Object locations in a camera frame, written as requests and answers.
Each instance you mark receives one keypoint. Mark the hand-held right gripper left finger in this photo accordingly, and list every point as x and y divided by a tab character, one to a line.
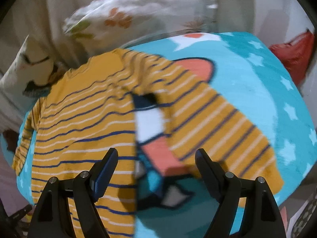
105	176

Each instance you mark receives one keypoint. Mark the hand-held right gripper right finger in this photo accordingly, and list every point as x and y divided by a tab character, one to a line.
205	176

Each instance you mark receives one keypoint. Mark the yellow striped shirt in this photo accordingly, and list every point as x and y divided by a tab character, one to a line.
86	119

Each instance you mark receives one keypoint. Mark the blue star print blanket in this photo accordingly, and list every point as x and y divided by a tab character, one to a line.
247	91

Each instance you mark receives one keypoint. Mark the cream pillow with dark figure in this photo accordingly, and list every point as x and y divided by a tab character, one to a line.
32	69

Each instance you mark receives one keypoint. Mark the red cloth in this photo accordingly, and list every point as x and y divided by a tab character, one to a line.
294	54

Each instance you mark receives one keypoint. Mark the white leaf print pillow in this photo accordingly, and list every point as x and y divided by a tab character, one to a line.
138	12

